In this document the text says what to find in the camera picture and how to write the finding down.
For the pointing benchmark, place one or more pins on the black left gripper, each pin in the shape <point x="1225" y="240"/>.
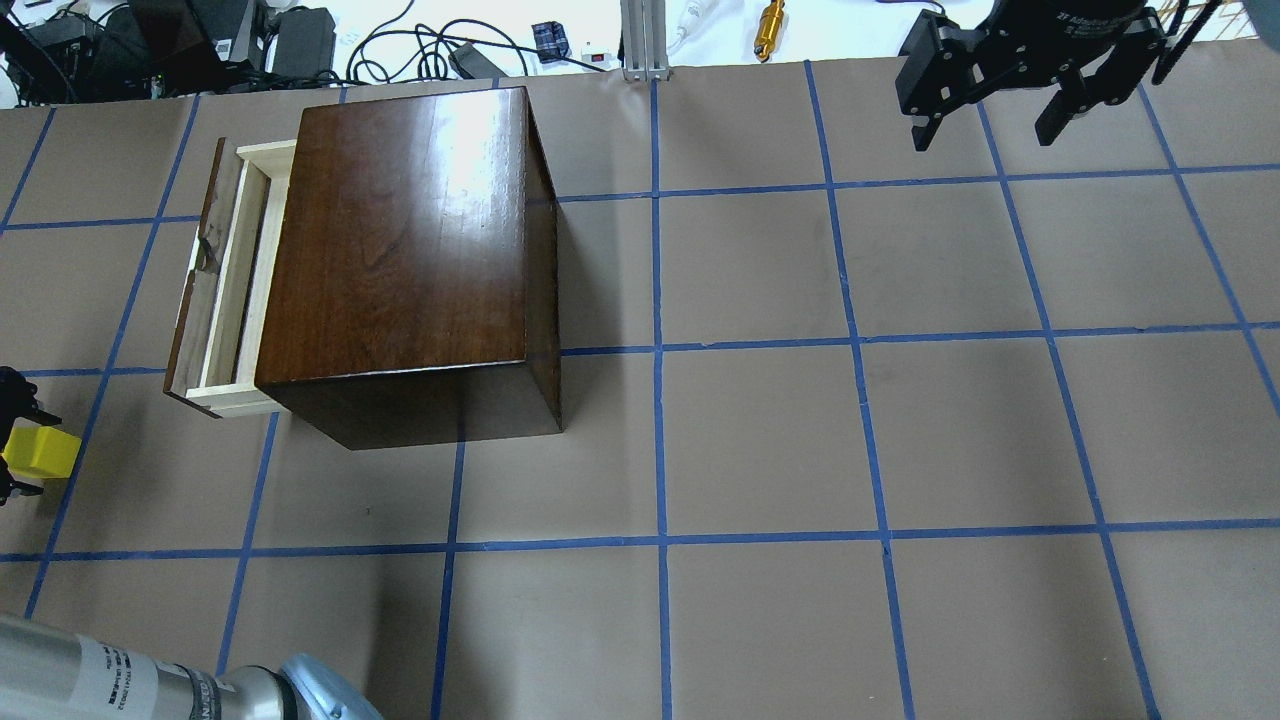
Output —
<point x="10" y="392"/>

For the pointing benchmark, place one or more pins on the black laptop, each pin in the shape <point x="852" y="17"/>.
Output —
<point x="199" y="46"/>

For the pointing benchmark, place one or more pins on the yellow cube block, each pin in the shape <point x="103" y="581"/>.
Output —
<point x="45" y="453"/>

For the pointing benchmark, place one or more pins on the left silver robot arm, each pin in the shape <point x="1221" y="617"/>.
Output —
<point x="50" y="673"/>

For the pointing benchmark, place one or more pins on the aluminium frame post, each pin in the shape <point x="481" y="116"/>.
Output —
<point x="644" y="54"/>

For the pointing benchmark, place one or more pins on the wooden drawer with white handle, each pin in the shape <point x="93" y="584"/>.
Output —
<point x="218" y="331"/>

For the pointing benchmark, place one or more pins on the dark wooden drawer cabinet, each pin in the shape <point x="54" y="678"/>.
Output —
<point x="414" y="297"/>

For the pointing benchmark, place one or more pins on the white light bulb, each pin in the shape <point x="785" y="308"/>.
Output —
<point x="690" y="24"/>

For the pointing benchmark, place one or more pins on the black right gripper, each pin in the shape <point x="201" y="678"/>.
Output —
<point x="1068" y="22"/>

